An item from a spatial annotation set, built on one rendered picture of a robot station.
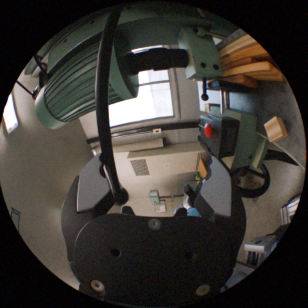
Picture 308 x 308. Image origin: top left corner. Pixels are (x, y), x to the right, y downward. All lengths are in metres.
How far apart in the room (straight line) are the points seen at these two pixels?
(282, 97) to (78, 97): 0.38
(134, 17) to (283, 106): 0.30
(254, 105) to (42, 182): 1.86
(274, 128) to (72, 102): 0.38
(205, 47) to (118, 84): 0.20
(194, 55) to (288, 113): 0.20
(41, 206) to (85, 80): 1.63
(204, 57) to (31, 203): 1.80
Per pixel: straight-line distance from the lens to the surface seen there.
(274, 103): 0.24
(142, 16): 0.26
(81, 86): 0.22
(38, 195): 1.67
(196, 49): 0.25
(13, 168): 1.58
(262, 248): 0.52
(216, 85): 0.23
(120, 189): 0.16
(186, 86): 1.67
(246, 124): 0.24
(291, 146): 0.23
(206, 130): 0.21
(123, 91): 0.20
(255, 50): 0.23
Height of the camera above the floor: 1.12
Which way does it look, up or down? 8 degrees up
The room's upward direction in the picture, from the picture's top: 96 degrees counter-clockwise
